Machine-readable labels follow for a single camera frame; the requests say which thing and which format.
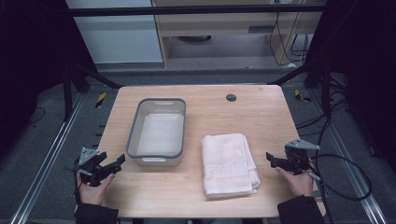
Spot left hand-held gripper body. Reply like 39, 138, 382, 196
74, 147, 108, 188

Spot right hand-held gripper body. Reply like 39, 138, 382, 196
284, 138, 321, 175

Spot person's right hand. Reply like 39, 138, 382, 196
275, 158, 316, 198

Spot person's left hand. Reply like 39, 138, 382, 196
76, 172, 116, 206

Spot folded white towel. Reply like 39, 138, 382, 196
200, 133, 262, 200

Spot white basin with grey rim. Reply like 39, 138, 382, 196
125, 97, 188, 168

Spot yellow black tape strip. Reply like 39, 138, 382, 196
94, 91, 107, 109
293, 89, 313, 104

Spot black metal stand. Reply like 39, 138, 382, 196
268, 60, 333, 119
61, 60, 126, 123

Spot dark curtain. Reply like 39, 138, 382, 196
303, 0, 396, 175
0, 0, 98, 160

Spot white cabinet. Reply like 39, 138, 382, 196
64, 0, 164, 65

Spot wooden desk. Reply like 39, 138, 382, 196
150, 0, 329, 68

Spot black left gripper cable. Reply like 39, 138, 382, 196
72, 157, 82, 218

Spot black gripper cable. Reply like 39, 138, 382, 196
72, 157, 82, 218
307, 153, 374, 224

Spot metal floor rail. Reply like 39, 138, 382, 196
311, 89, 390, 224
8, 92, 86, 224

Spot black floor cables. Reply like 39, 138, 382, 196
294, 74, 354, 138

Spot thin black floor cable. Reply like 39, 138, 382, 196
28, 105, 47, 126

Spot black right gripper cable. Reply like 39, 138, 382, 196
307, 153, 374, 224

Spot black cables under desk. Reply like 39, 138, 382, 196
268, 0, 312, 67

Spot black horizontal frame bar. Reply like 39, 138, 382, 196
66, 5, 329, 18

